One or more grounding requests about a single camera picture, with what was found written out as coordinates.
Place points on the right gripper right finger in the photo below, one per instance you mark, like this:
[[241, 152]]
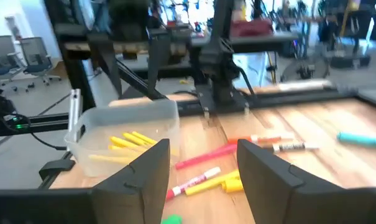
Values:
[[274, 193]]

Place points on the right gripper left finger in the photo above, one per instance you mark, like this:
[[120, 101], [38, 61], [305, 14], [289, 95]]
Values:
[[138, 193]]

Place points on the orange-yellow chunky highlighter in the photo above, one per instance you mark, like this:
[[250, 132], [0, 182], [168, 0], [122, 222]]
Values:
[[232, 185]]

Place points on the green highlighter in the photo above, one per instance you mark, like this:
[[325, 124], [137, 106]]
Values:
[[172, 220]]

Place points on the orange dry-erase marker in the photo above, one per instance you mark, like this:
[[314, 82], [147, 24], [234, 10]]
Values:
[[256, 139]]

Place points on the pink dry-erase marker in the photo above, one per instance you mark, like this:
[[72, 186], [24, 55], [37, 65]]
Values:
[[194, 182]]

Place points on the slim pink highlighter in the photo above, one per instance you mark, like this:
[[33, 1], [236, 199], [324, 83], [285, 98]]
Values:
[[206, 156]]

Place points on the teal highlighter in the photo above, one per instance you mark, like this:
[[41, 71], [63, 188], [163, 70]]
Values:
[[361, 140]]

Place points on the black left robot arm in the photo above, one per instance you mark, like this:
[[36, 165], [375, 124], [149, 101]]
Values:
[[220, 77]]

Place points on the clear plastic bin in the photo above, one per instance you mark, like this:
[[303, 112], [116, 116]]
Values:
[[91, 124]]

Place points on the black metal stand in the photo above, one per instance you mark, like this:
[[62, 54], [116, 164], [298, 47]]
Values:
[[77, 71]]

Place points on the black box with green light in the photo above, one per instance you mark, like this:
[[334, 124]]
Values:
[[1, 109]]

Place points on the red cloth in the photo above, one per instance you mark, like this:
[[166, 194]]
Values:
[[251, 28]]

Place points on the grey mesh office chair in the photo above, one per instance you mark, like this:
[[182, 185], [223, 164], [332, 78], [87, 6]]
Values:
[[1, 49], [35, 51]]

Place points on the silver metal bracket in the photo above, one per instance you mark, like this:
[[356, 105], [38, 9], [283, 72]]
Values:
[[74, 109]]

